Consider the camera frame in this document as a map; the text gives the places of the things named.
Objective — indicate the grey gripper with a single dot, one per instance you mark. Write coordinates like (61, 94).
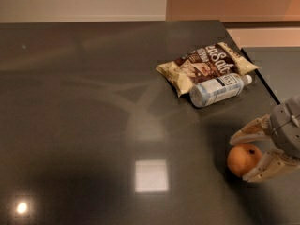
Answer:
(287, 126)

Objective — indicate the orange fruit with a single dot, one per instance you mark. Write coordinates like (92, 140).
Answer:
(242, 158)

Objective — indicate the clear plastic water bottle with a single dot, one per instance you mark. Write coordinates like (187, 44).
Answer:
(212, 91)

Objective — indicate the brown sea salt chip bag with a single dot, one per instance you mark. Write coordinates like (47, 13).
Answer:
(204, 64)

